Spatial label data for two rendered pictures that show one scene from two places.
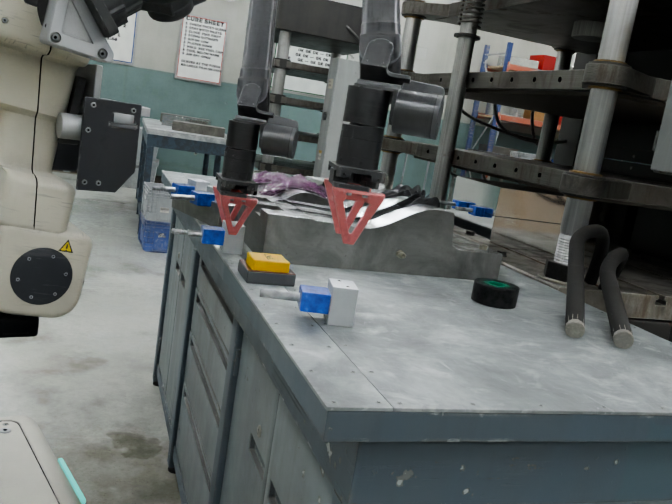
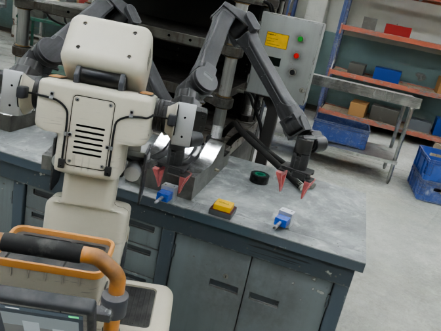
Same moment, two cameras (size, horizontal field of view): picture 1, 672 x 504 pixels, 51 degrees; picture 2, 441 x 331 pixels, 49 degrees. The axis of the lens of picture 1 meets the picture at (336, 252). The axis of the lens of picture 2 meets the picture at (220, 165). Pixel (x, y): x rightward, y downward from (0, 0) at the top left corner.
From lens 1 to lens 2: 1.53 m
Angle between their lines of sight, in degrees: 56
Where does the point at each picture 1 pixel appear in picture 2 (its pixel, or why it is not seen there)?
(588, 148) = (228, 86)
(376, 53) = (305, 123)
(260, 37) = (157, 76)
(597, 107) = (232, 67)
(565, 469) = not seen: hidden behind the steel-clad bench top
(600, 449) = not seen: hidden behind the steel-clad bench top
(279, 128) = (196, 134)
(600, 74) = (236, 53)
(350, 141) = (305, 161)
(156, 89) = not seen: outside the picture
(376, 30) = (295, 109)
